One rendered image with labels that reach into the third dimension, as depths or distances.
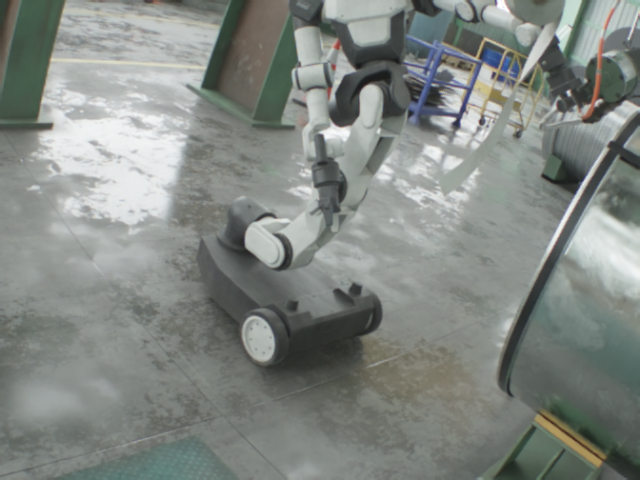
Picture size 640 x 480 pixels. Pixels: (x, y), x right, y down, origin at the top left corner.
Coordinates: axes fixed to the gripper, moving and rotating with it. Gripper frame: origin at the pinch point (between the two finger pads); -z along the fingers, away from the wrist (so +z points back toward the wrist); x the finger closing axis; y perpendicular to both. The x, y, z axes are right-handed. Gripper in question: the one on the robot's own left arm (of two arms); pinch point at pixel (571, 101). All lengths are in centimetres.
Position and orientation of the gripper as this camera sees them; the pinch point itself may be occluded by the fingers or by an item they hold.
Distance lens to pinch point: 187.3
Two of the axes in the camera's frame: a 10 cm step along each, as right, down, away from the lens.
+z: -4.4, -9.0, -0.5
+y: 7.8, -4.1, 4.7
